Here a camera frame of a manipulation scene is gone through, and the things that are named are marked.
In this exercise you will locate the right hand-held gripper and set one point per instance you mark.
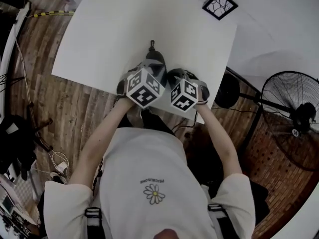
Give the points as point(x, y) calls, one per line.
point(185, 93)

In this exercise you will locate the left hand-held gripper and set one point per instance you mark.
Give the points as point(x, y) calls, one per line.
point(145, 88)

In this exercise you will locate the person's right forearm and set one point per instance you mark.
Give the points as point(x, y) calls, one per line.
point(219, 138)

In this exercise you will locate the person's left forearm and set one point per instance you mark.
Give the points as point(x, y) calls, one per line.
point(99, 138)

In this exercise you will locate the person's black trousers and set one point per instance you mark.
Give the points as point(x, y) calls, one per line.
point(154, 119)

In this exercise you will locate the black round fan base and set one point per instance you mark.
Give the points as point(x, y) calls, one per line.
point(226, 91)

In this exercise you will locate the white shirt with flower print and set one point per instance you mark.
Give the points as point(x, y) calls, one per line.
point(149, 158)

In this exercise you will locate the black standing fan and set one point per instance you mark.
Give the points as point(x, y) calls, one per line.
point(302, 116)

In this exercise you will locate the yellow and black striped tape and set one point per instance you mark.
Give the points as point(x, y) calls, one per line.
point(52, 13)

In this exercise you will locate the black bag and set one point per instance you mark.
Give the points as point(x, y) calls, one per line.
point(15, 138)

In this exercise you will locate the black square picture frame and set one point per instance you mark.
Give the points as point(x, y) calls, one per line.
point(219, 5)

